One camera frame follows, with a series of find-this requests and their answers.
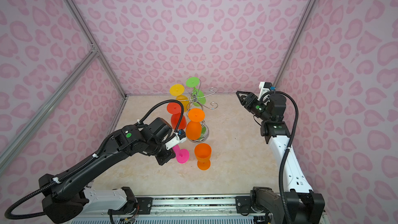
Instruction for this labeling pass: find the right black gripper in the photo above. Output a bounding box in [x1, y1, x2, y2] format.
[236, 91, 273, 122]

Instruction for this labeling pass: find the pink wine glass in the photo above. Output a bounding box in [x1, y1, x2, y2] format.
[173, 145, 190, 164]

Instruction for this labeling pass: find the orange wine glass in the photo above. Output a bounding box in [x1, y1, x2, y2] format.
[186, 108, 205, 140]
[194, 143, 212, 171]

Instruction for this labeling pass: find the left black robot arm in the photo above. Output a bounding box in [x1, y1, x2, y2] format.
[39, 117, 186, 224]

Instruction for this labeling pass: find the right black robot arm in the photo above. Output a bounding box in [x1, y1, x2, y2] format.
[236, 90, 325, 224]

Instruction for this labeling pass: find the green wine glass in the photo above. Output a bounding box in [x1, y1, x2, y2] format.
[186, 77, 206, 107]

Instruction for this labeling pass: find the red wine glass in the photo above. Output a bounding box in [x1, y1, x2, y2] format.
[167, 102, 187, 130]

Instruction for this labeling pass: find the yellow wine glass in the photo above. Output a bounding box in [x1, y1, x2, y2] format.
[170, 84, 190, 112]

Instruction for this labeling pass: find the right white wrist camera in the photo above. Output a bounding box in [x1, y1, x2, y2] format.
[258, 82, 275, 100]

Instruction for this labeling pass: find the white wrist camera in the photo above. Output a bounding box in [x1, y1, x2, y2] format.
[165, 130, 187, 150]
[258, 82, 275, 100]

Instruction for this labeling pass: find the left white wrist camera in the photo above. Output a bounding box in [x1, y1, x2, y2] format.
[165, 130, 187, 150]

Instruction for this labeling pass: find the chrome wire glass rack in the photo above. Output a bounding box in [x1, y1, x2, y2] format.
[186, 87, 218, 144]

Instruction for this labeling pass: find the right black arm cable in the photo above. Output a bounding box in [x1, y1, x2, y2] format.
[264, 91, 300, 224]

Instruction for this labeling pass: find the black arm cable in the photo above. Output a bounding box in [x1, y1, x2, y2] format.
[264, 91, 300, 224]
[4, 99, 186, 220]

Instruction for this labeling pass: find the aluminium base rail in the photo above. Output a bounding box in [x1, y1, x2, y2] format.
[70, 194, 276, 224]

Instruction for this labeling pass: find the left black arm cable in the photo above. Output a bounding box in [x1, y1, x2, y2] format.
[4, 99, 186, 220]

